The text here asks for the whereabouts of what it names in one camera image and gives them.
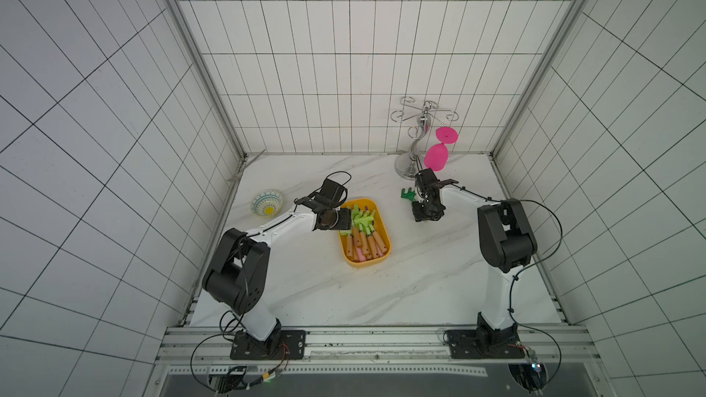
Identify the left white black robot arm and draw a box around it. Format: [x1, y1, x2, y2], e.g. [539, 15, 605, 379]
[202, 178, 352, 358]

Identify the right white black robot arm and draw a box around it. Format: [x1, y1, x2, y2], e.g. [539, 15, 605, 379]
[412, 168, 537, 358]

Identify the patterned small bowl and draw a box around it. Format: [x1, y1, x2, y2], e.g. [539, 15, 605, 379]
[250, 189, 284, 218]

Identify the silver metal glass rack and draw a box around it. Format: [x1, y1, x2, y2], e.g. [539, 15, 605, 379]
[390, 96, 460, 180]

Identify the pink plastic wine glass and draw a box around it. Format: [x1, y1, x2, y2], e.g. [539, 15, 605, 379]
[424, 127, 459, 172]

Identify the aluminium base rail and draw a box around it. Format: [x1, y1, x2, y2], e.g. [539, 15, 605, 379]
[145, 323, 615, 396]

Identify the yellow plastic storage box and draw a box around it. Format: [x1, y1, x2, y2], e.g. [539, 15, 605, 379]
[339, 198, 393, 268]

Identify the dark green claw rake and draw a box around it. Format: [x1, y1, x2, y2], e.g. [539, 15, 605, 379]
[401, 187, 417, 203]

